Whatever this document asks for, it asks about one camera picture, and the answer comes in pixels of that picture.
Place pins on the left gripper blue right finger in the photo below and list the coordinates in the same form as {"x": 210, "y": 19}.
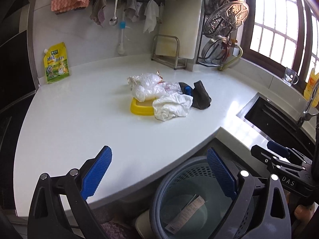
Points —
{"x": 223, "y": 175}

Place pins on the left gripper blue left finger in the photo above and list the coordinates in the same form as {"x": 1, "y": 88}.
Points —
{"x": 93, "y": 171}

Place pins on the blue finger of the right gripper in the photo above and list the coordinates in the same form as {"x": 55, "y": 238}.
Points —
{"x": 278, "y": 149}

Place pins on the black cloth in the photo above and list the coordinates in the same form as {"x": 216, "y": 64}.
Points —
{"x": 200, "y": 98}

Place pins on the white tissue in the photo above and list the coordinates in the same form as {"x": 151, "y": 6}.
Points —
{"x": 172, "y": 106}

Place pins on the yellow plastic lid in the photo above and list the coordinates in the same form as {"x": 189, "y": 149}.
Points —
{"x": 142, "y": 108}

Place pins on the clear plastic bag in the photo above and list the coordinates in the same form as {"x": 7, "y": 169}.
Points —
{"x": 145, "y": 87}

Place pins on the dark steel kitchen sink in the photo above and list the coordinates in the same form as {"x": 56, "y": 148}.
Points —
{"x": 274, "y": 124}

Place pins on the grey perforated trash basket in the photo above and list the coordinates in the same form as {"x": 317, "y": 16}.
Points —
{"x": 205, "y": 197}

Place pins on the steel sink faucet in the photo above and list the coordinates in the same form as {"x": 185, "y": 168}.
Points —
{"x": 305, "y": 115}

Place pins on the purple floor mat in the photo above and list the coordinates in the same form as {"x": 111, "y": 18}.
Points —
{"x": 115, "y": 230}

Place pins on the white paper receipt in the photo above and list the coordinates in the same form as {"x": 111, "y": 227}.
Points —
{"x": 185, "y": 215}

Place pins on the clear glass mug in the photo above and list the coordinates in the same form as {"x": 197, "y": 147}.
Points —
{"x": 290, "y": 77}

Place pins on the yellow oil bottle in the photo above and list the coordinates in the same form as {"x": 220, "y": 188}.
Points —
{"x": 313, "y": 77}

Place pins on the steel cutting board rack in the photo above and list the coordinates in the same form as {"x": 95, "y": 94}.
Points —
{"x": 174, "y": 62}

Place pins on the red white snack wrapper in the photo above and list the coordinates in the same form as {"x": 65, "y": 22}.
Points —
{"x": 160, "y": 78}

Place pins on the glass pot lid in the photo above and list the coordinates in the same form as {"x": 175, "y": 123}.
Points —
{"x": 212, "y": 51}

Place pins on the yellow green refill pouch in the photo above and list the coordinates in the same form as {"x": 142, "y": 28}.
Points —
{"x": 56, "y": 63}

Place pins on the blue white bottle brush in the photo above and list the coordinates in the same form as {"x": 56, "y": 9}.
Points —
{"x": 120, "y": 48}

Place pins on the steel steamer basket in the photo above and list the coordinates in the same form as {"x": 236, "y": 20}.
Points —
{"x": 226, "y": 19}

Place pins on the white cutting board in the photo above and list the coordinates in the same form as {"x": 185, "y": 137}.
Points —
{"x": 181, "y": 21}

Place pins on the grey purple hanging rag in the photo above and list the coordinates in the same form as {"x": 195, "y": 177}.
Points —
{"x": 97, "y": 14}

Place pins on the white hanging cloth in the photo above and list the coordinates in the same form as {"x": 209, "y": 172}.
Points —
{"x": 151, "y": 13}

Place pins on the grey hanging dishcloth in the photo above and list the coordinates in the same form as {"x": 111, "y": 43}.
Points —
{"x": 132, "y": 10}

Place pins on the pink wavy sponge cloth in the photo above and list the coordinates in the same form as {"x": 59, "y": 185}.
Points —
{"x": 59, "y": 6}

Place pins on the black wire dish rack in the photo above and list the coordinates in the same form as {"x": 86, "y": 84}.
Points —
{"x": 209, "y": 6}

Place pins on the dark red pan handle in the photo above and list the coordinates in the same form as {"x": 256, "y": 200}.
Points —
{"x": 226, "y": 45}

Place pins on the brown window frame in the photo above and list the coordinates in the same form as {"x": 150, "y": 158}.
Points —
{"x": 280, "y": 35}

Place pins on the white handled steel ladle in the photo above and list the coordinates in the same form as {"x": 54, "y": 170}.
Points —
{"x": 113, "y": 21}

